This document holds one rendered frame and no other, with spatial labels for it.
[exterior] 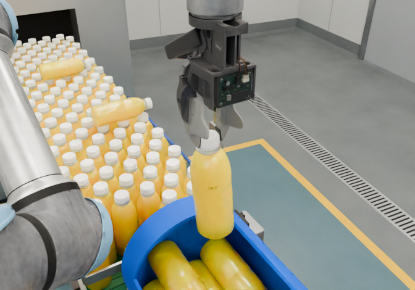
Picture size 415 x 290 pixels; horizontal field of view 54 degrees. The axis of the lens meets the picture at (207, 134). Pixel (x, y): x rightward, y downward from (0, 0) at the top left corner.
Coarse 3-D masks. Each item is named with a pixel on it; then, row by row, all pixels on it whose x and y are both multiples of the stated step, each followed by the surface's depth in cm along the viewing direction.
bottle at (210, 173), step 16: (192, 160) 67; (208, 160) 65; (224, 160) 66; (192, 176) 68; (208, 176) 66; (224, 176) 67; (208, 192) 67; (224, 192) 68; (208, 208) 69; (224, 208) 70; (208, 224) 71; (224, 224) 72
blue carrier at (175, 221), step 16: (176, 208) 82; (192, 208) 82; (144, 224) 82; (160, 224) 80; (176, 224) 79; (192, 224) 89; (240, 224) 82; (144, 240) 79; (160, 240) 78; (176, 240) 89; (192, 240) 92; (208, 240) 95; (240, 240) 95; (256, 240) 79; (128, 256) 81; (144, 256) 78; (192, 256) 94; (256, 256) 90; (272, 256) 76; (128, 272) 81; (144, 272) 88; (256, 272) 91; (272, 272) 86; (288, 272) 73; (128, 288) 83; (272, 288) 87; (288, 288) 82; (304, 288) 71
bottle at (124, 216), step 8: (112, 208) 107; (120, 208) 106; (128, 208) 106; (112, 216) 107; (120, 216) 106; (128, 216) 106; (136, 216) 109; (112, 224) 109; (120, 224) 107; (128, 224) 107; (136, 224) 110; (120, 232) 108; (128, 232) 109; (120, 240) 110; (128, 240) 110; (120, 248) 112
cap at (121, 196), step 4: (116, 192) 107; (120, 192) 107; (124, 192) 107; (116, 196) 105; (120, 196) 105; (124, 196) 105; (128, 196) 106; (116, 200) 105; (120, 200) 104; (124, 200) 105; (128, 200) 107
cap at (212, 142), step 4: (212, 132) 66; (216, 132) 66; (212, 136) 65; (216, 136) 65; (204, 140) 64; (208, 140) 64; (212, 140) 64; (216, 140) 65; (204, 144) 64; (208, 144) 64; (212, 144) 64; (216, 144) 65; (200, 148) 65; (204, 148) 65; (208, 148) 65; (212, 148) 65
